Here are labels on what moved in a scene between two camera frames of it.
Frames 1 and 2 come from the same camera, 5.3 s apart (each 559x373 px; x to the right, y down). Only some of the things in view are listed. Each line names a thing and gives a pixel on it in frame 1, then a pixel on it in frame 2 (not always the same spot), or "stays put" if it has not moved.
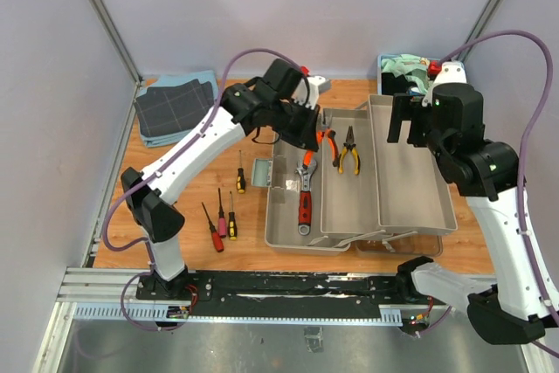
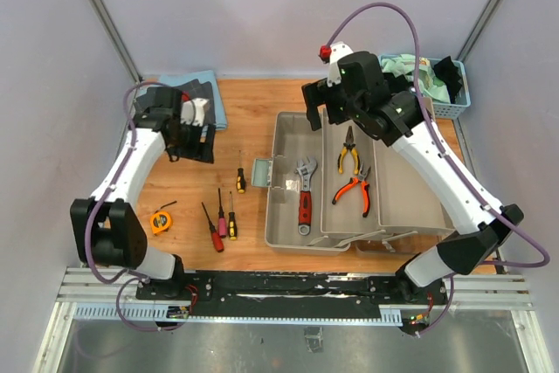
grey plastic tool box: [356, 191] stays put
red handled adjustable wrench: [306, 199] stays put
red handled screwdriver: [216, 237] stays put
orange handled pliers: [310, 155] -> [365, 189]
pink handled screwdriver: [222, 225] stays put
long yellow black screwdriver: [232, 229] stays put
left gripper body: [293, 120] -> [188, 142]
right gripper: [407, 107] -> [318, 93]
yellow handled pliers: [349, 145] stays put
